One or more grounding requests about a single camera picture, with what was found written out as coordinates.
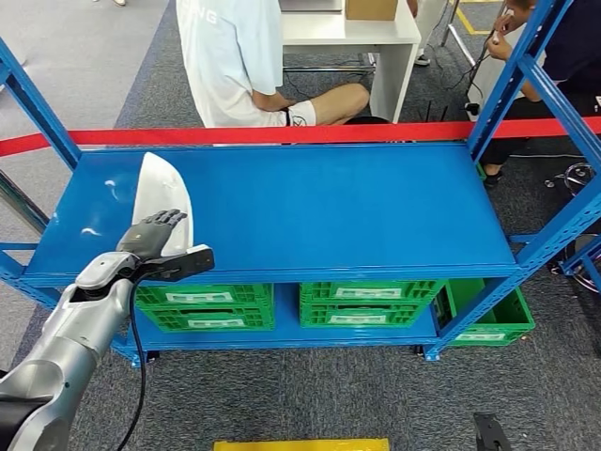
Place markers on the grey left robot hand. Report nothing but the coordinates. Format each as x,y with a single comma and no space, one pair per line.
145,239

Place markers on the white plastic shell part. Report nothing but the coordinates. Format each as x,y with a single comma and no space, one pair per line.
162,187

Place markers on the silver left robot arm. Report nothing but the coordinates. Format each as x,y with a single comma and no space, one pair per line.
70,336

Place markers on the blue metal shelf rack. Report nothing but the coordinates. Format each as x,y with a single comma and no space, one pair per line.
582,258
329,211

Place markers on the green plastic crate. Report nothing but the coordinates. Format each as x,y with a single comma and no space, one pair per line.
366,292
483,336
202,297
211,320
361,317

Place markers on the red barrier belt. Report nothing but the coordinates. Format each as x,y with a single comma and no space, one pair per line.
281,134

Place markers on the person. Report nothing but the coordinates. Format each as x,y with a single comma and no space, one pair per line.
225,56
570,50
424,25

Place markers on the yellow floor tape square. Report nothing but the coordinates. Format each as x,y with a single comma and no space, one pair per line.
300,445

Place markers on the grey laptop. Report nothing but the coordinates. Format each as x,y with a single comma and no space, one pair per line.
310,5

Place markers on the white desk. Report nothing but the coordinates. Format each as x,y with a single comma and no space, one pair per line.
357,34

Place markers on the brown cardboard box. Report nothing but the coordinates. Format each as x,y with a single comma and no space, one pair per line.
371,9

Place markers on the chrome chair base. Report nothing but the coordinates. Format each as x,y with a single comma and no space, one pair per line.
593,274
575,177

